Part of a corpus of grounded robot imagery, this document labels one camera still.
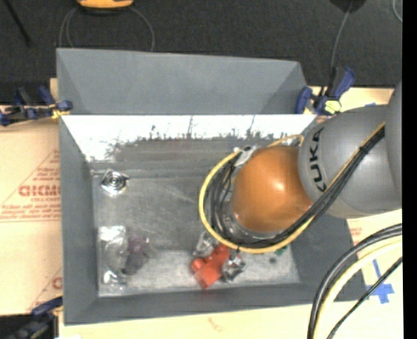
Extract clear round glass thing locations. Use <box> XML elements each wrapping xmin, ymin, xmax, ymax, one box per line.
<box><xmin>100</xmin><ymin>169</ymin><xmax>130</xmax><ymax>196</ymax></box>

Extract brown cardboard board, red print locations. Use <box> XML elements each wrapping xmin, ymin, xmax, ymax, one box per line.
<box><xmin>0</xmin><ymin>78</ymin><xmax>396</xmax><ymax>318</ymax></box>

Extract grey metal bin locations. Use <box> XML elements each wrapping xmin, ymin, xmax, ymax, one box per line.
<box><xmin>55</xmin><ymin>47</ymin><xmax>368</xmax><ymax>324</ymax></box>

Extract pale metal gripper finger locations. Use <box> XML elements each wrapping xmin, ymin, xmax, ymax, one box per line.
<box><xmin>193</xmin><ymin>232</ymin><xmax>219</xmax><ymax>259</ymax></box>
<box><xmin>221</xmin><ymin>254</ymin><xmax>247</xmax><ymax>283</ymax></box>

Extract dark purple small thing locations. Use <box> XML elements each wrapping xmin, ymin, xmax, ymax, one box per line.
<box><xmin>122</xmin><ymin>234</ymin><xmax>151</xmax><ymax>275</ymax></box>

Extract red plastic block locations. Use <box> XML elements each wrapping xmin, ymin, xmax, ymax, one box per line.
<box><xmin>189</xmin><ymin>244</ymin><xmax>231</xmax><ymax>290</ymax></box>

